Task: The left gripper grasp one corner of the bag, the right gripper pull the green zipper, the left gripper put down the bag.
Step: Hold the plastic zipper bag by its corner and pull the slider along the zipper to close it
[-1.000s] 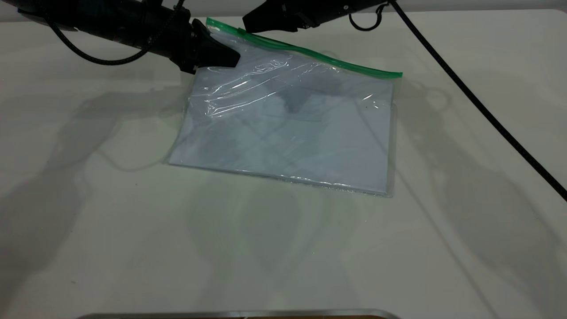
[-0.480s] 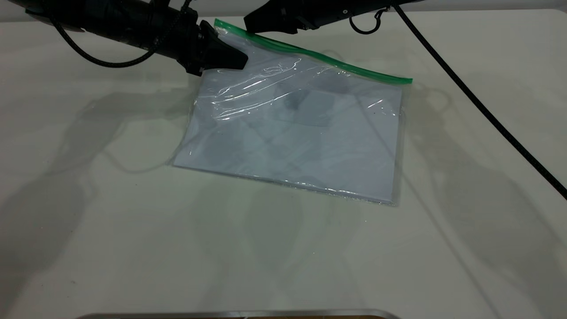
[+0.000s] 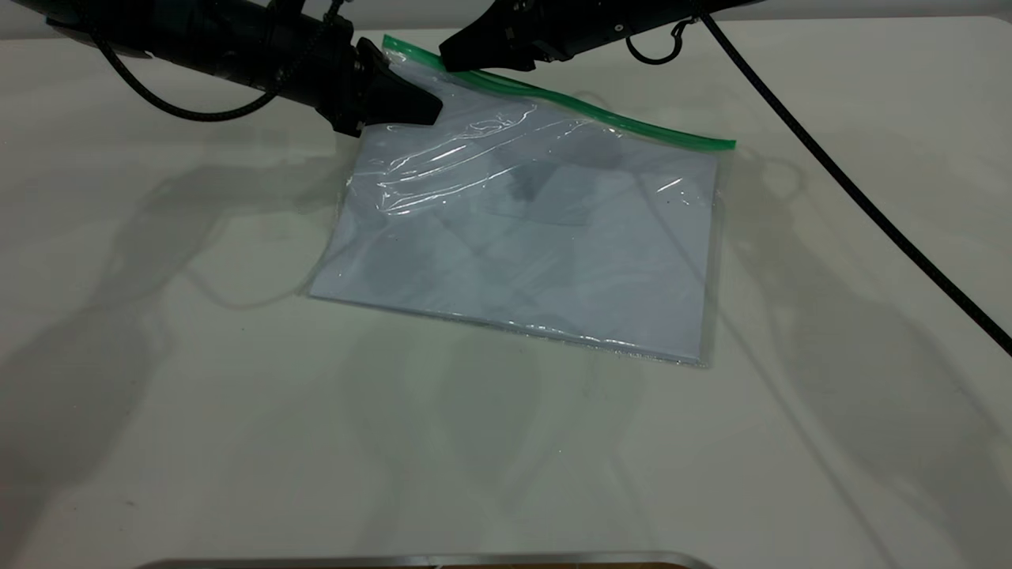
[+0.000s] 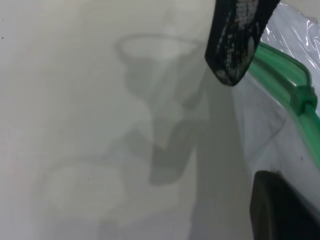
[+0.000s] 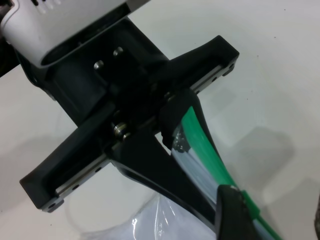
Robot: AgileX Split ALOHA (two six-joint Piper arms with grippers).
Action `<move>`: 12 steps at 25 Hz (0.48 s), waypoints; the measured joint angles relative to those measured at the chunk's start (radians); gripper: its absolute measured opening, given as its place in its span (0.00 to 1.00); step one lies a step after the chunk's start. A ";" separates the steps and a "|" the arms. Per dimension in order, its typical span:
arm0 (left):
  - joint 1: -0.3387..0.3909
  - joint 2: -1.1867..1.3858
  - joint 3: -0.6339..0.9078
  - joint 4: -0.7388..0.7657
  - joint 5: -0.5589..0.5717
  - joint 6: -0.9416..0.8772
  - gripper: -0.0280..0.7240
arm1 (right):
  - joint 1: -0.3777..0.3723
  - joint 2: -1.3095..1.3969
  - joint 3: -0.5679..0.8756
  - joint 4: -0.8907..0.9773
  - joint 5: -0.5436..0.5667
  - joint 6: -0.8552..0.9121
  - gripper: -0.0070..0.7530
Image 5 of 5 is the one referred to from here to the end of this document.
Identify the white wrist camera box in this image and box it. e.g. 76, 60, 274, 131
0, 0, 151, 70

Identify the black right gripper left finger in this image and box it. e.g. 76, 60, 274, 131
216, 184, 259, 240

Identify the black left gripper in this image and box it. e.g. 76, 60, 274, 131
13, 18, 240, 231

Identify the clear zip bag green zipper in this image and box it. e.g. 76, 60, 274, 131
66, 104, 285, 240

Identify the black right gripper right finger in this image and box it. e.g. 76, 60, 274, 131
312, 212, 320, 240

